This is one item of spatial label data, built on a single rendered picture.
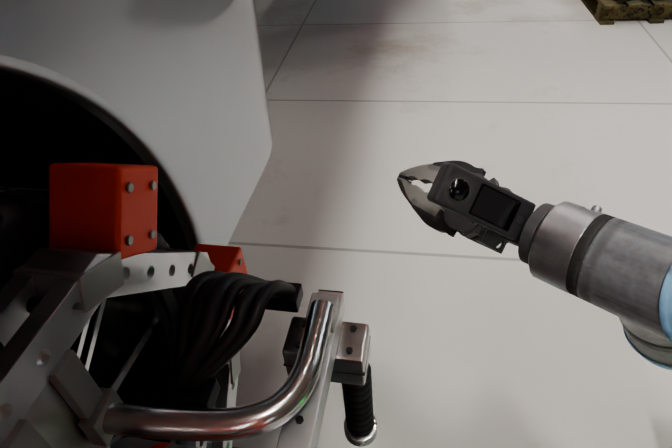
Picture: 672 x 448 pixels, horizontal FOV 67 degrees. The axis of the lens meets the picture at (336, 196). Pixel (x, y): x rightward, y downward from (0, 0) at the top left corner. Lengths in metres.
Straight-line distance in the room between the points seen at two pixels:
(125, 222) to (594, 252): 0.44
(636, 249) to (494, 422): 1.14
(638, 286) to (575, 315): 1.37
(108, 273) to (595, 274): 0.45
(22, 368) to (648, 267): 0.51
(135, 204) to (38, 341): 0.15
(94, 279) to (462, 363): 1.36
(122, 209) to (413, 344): 1.34
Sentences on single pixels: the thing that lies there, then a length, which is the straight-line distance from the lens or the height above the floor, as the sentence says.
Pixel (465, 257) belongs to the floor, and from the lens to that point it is 1.99.
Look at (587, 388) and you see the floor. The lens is 1.74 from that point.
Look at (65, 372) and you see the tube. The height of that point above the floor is 1.08.
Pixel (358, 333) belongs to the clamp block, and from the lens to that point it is 0.58.
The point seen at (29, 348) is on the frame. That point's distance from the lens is 0.44.
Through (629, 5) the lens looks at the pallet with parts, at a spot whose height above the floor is 0.13.
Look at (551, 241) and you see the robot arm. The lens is 0.55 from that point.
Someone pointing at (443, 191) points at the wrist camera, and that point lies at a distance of 0.54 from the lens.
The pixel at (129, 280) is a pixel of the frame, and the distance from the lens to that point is 0.53.
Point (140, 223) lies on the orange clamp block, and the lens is 0.53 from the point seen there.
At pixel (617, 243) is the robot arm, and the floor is 1.07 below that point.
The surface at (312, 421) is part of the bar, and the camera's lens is 0.49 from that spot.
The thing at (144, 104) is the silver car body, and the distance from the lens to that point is 0.72.
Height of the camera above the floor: 1.42
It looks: 39 degrees down
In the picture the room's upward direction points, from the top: 5 degrees counter-clockwise
